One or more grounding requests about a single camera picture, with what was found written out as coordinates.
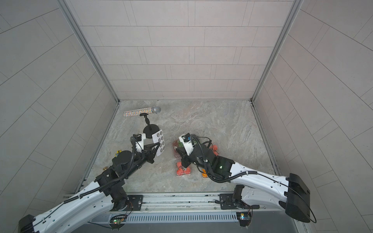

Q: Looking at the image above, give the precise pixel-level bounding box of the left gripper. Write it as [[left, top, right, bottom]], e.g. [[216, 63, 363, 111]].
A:
[[124, 142, 161, 178]]

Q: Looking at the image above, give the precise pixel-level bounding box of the fruit sticker sheet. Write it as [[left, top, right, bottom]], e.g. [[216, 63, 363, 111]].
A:
[[152, 130, 165, 156]]

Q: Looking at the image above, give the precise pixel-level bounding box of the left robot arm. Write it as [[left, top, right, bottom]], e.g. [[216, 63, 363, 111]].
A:
[[18, 135, 163, 233]]

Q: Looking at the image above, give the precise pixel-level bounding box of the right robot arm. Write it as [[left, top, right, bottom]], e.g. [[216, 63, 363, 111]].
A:
[[177, 134, 317, 223]]

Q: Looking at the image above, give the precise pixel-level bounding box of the orange fruit box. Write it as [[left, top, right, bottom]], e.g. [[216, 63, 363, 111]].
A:
[[202, 170, 208, 178]]

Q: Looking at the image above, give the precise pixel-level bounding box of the black microphone stand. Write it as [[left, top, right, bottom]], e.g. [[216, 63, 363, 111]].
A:
[[140, 113, 160, 139]]

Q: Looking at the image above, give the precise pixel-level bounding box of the clear grape box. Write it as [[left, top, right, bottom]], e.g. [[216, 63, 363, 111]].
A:
[[172, 140, 181, 159]]

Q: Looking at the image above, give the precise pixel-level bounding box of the far tomato box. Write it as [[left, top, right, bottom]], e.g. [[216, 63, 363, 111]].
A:
[[210, 145, 219, 156]]

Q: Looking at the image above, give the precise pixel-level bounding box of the glitter microphone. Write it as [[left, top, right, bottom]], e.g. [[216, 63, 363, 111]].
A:
[[123, 106, 161, 117]]

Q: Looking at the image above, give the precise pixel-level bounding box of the right circuit board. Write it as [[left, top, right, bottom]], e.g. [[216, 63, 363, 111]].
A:
[[236, 212, 253, 227]]

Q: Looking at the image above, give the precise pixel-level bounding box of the circuit board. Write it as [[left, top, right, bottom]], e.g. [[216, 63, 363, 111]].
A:
[[236, 212, 253, 227], [109, 215, 128, 230]]

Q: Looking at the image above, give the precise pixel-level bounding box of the left circuit board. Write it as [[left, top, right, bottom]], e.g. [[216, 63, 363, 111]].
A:
[[109, 215, 128, 230]]

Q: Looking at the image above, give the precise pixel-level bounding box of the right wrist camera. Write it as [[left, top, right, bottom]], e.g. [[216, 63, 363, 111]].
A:
[[179, 133, 194, 156]]

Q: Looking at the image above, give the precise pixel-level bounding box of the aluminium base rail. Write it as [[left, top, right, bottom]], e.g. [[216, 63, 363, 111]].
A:
[[92, 187, 291, 216]]

